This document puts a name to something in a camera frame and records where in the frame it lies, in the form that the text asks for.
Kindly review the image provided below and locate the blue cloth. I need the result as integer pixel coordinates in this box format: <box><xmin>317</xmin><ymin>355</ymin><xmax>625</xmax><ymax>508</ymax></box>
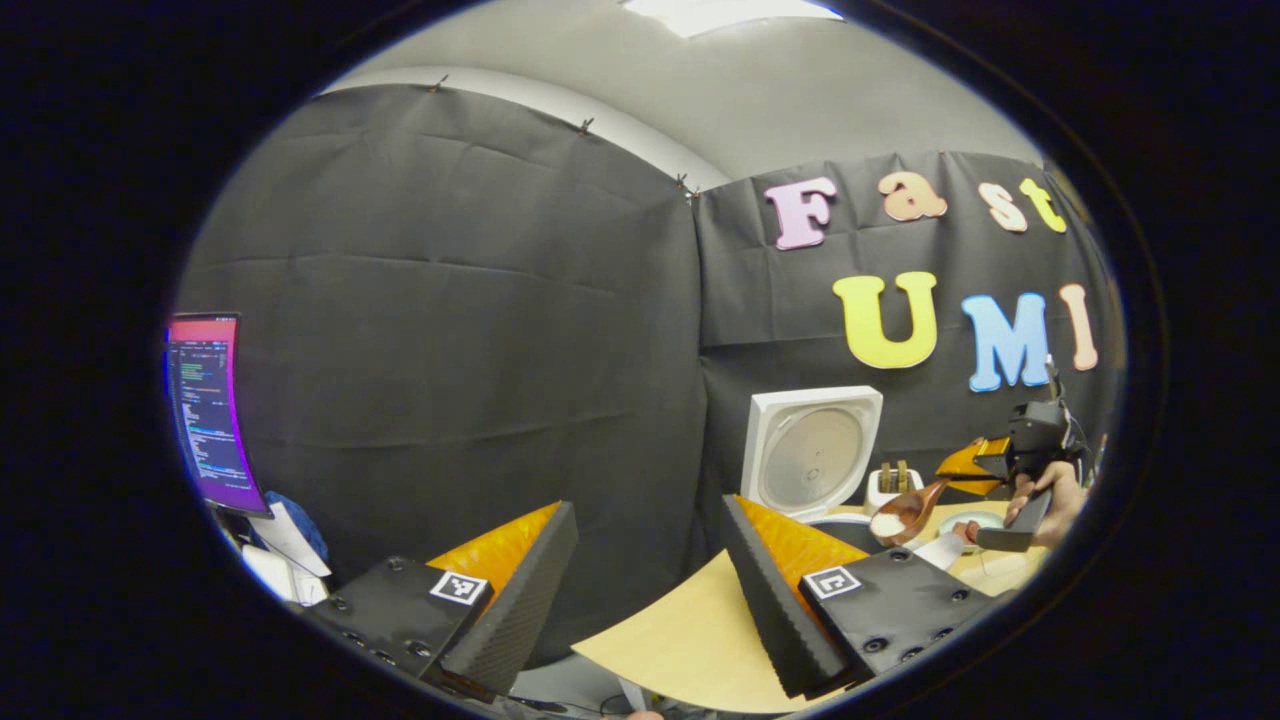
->
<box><xmin>265</xmin><ymin>490</ymin><xmax>329</xmax><ymax>561</ymax></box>

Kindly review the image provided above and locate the white paper sheet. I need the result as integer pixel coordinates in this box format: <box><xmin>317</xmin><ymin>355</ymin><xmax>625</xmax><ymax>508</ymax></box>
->
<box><xmin>272</xmin><ymin>500</ymin><xmax>333</xmax><ymax>579</ymax></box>

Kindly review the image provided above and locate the black backdrop cloth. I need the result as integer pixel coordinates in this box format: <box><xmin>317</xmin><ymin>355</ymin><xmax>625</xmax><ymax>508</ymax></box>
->
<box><xmin>170</xmin><ymin>85</ymin><xmax>1126</xmax><ymax>661</ymax></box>

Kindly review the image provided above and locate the brown wooden spoon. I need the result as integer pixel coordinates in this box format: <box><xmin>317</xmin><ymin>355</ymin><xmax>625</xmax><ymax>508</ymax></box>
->
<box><xmin>868</xmin><ymin>478</ymin><xmax>951</xmax><ymax>548</ymax></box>

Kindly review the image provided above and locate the computer monitor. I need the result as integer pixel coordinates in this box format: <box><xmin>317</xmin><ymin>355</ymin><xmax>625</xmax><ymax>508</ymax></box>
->
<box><xmin>165</xmin><ymin>312</ymin><xmax>273</xmax><ymax>518</ymax></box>

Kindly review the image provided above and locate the white rice cooker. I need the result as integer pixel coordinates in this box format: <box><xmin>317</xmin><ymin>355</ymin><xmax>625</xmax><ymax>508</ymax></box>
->
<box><xmin>740</xmin><ymin>386</ymin><xmax>969</xmax><ymax>573</ymax></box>

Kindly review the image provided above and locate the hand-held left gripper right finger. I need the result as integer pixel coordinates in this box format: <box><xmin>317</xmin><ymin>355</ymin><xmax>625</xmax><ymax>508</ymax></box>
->
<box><xmin>720</xmin><ymin>494</ymin><xmax>1001</xmax><ymax>701</ymax></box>

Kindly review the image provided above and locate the pale green plate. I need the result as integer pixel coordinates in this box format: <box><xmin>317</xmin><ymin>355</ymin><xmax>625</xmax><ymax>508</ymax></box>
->
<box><xmin>937</xmin><ymin>510</ymin><xmax>1006</xmax><ymax>541</ymax></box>

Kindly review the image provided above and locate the white box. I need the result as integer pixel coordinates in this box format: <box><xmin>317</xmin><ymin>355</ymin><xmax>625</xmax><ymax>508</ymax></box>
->
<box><xmin>240</xmin><ymin>545</ymin><xmax>301</xmax><ymax>604</ymax></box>

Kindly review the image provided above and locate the white toaster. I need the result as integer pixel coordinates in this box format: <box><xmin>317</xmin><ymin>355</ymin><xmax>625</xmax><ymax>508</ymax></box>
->
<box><xmin>865</xmin><ymin>460</ymin><xmax>926</xmax><ymax>516</ymax></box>

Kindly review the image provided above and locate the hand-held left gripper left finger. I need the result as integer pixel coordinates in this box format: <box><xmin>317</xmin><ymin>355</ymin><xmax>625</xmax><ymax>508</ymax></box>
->
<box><xmin>305</xmin><ymin>500</ymin><xmax>579</xmax><ymax>701</ymax></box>

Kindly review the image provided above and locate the large ceiling light panel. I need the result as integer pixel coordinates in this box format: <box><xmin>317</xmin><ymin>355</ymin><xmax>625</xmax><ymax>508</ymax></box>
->
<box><xmin>620</xmin><ymin>0</ymin><xmax>841</xmax><ymax>39</ymax></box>

